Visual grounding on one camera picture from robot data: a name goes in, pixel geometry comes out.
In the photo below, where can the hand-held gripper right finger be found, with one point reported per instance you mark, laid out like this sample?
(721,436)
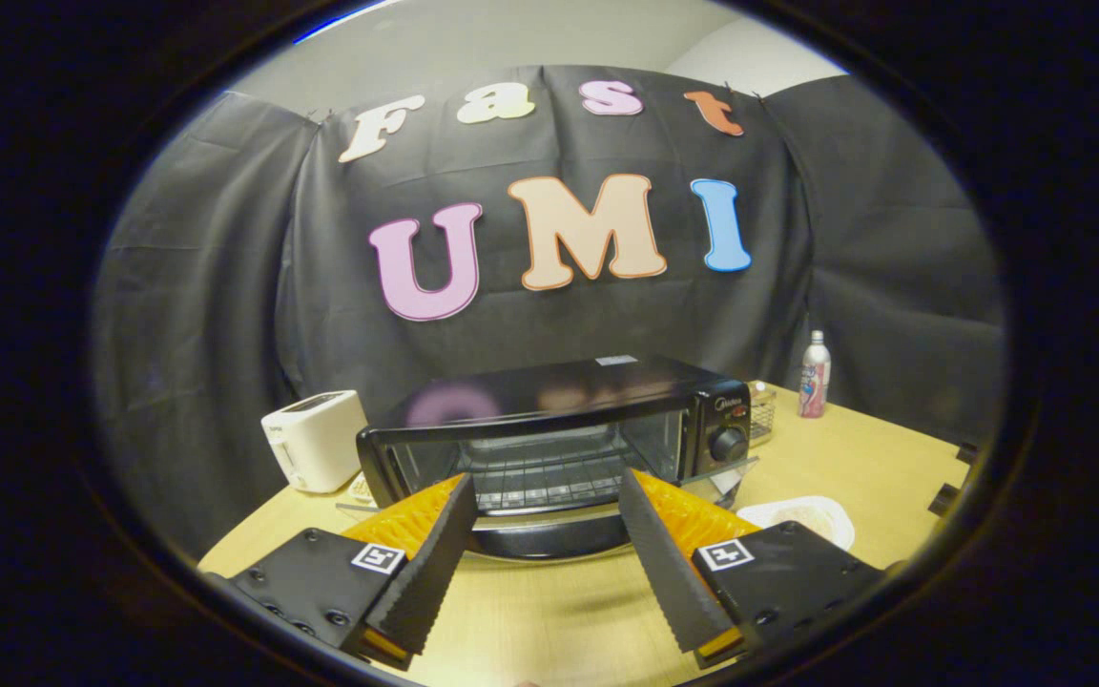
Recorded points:
(672,572)

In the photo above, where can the black backdrop cloth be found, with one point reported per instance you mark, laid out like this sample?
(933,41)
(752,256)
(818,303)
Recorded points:
(225,286)

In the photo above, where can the white plate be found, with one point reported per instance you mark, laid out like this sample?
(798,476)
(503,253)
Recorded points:
(759,517)

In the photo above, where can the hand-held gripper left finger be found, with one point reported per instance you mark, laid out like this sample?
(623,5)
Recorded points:
(427,563)

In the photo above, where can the white toaster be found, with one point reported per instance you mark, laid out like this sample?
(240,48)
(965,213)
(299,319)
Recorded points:
(316,444)

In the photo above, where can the pink and white bottle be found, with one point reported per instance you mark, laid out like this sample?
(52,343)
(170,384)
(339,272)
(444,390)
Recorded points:
(815,382)

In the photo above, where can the white divided grain dish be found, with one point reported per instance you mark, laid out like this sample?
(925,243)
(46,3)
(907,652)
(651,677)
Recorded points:
(362,489)

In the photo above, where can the black table clamp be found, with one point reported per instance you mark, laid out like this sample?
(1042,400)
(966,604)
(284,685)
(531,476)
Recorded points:
(943,499)
(965,453)

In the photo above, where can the black toaster oven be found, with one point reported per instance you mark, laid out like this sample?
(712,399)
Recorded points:
(549,391)

